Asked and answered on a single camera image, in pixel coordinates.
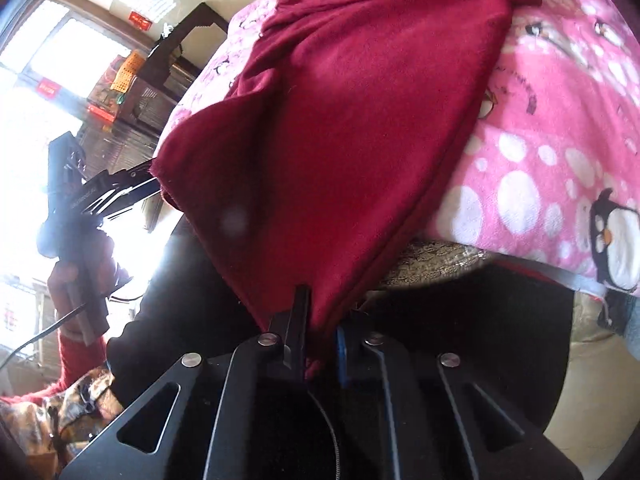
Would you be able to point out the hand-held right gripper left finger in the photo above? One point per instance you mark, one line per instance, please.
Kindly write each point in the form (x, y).
(300, 330)

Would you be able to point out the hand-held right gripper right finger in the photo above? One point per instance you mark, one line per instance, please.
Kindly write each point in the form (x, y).
(342, 360)

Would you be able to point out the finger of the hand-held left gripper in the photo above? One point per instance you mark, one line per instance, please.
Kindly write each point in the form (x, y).
(120, 176)
(125, 197)

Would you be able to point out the dark red sweater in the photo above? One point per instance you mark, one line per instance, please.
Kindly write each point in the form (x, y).
(350, 135)

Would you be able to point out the person's left hand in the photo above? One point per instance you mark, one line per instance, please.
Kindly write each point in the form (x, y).
(112, 270)

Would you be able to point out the orange plastic crate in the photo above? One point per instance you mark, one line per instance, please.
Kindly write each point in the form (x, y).
(127, 72)

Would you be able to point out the person's black trousers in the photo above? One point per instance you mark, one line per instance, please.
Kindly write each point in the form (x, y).
(165, 310)

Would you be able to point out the dark wooden desk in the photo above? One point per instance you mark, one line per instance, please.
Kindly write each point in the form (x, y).
(165, 55)

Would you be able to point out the bright window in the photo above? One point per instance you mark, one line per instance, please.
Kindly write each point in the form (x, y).
(75, 45)

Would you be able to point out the camouflage patterned jacket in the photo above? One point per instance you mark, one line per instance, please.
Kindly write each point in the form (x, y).
(55, 410)

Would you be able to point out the pink penguin print blanket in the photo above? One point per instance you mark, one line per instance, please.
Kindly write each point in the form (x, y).
(550, 135)

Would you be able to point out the red wall sticker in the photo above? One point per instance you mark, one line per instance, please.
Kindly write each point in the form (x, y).
(140, 20)

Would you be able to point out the white wall calendar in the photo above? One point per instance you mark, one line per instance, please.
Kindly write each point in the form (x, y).
(157, 0)

